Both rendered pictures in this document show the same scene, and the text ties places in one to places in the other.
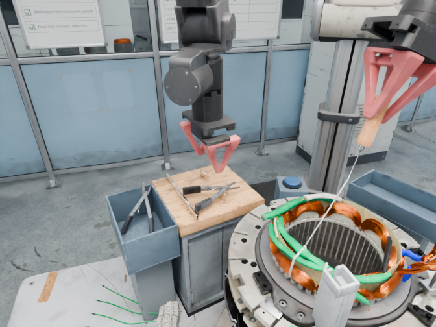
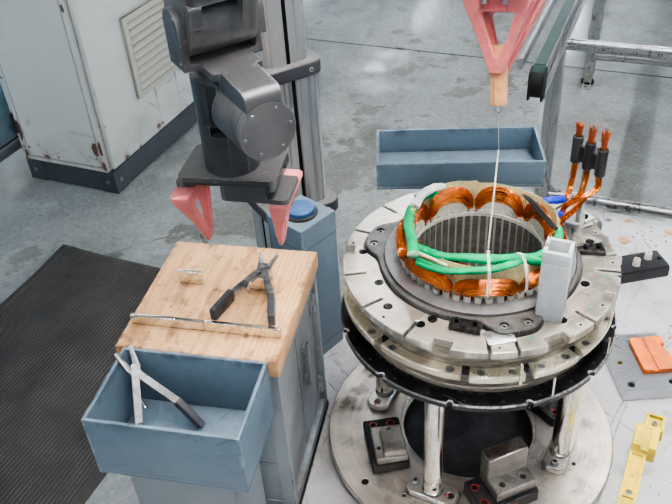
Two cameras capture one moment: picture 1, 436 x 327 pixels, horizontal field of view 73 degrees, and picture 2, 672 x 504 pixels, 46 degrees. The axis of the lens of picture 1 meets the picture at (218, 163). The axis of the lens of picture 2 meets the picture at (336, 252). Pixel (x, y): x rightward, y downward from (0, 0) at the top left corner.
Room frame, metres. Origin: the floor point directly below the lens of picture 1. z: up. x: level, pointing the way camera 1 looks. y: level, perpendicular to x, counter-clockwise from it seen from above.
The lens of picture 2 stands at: (-0.03, 0.48, 1.67)
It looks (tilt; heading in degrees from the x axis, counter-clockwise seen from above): 37 degrees down; 312
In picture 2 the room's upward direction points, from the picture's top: 4 degrees counter-clockwise
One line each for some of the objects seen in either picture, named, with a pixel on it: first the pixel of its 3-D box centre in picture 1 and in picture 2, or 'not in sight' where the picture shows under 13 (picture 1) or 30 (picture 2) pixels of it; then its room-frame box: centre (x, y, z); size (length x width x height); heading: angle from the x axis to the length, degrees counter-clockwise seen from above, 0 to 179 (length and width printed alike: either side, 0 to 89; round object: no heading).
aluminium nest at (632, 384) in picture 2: not in sight; (640, 363); (0.19, -0.44, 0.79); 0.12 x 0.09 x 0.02; 132
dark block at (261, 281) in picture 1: (261, 281); (465, 324); (0.28, -0.06, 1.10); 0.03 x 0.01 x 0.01; 19
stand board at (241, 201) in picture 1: (205, 193); (223, 303); (0.56, 0.03, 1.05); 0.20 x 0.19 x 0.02; 118
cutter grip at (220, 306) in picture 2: (191, 189); (222, 304); (0.53, 0.06, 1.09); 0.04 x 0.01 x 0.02; 103
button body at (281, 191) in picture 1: (286, 221); (307, 280); (0.63, -0.19, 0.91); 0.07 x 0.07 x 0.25; 87
